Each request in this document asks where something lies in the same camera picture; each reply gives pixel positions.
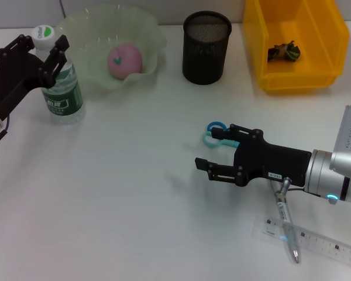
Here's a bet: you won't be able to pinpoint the yellow plastic bin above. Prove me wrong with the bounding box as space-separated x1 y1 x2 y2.
242 0 350 91

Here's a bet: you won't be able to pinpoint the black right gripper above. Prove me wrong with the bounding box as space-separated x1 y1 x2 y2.
195 124 311 187

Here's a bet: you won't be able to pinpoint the clear silver ballpoint pen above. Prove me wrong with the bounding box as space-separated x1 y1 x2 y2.
267 180 301 264

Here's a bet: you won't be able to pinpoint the black mesh pen cup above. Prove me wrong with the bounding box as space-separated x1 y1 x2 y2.
183 11 232 85

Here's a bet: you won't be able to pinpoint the translucent green fruit plate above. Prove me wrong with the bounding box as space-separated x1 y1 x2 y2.
54 4 168 94

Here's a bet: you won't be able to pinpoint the clear plastic ruler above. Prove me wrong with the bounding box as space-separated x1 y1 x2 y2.
253 218 351 270

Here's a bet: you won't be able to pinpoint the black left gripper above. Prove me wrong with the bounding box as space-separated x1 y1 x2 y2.
0 34 70 121

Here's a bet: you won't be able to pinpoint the blue scissors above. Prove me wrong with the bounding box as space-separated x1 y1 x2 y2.
202 121 240 149

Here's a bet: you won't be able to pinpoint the green plastic wrapper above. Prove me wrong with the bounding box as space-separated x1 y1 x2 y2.
266 40 301 64

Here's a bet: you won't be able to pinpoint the right gripper cable with connector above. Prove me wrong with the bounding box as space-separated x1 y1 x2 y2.
273 177 308 198

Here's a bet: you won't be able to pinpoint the clear green-label water bottle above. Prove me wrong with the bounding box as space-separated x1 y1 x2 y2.
31 25 86 125

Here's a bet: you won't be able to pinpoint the pink toy peach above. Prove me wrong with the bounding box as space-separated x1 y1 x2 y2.
107 42 143 80

